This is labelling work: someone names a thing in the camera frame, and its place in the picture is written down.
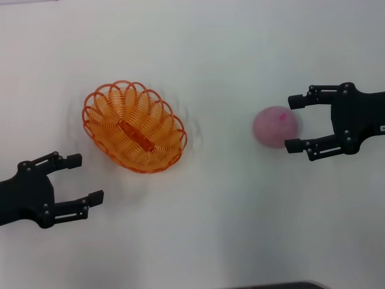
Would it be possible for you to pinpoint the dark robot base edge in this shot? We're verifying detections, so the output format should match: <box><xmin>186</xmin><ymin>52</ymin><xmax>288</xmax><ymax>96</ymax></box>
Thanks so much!
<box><xmin>237</xmin><ymin>281</ymin><xmax>324</xmax><ymax>289</ymax></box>

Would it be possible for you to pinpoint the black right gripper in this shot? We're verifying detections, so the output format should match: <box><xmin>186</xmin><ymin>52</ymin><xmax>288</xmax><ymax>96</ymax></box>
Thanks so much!
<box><xmin>284</xmin><ymin>81</ymin><xmax>385</xmax><ymax>162</ymax></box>

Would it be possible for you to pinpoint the orange wire basket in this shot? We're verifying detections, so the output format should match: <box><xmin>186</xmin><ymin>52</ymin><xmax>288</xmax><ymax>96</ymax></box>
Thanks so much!
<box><xmin>82</xmin><ymin>79</ymin><xmax>188</xmax><ymax>175</ymax></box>

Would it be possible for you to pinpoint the pink peach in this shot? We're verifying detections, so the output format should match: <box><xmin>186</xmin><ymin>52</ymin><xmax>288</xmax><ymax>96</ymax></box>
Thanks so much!
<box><xmin>252</xmin><ymin>105</ymin><xmax>300</xmax><ymax>149</ymax></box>

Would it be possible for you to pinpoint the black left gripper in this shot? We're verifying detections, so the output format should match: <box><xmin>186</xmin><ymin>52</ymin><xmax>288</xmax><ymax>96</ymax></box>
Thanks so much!
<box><xmin>0</xmin><ymin>152</ymin><xmax>105</xmax><ymax>229</ymax></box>

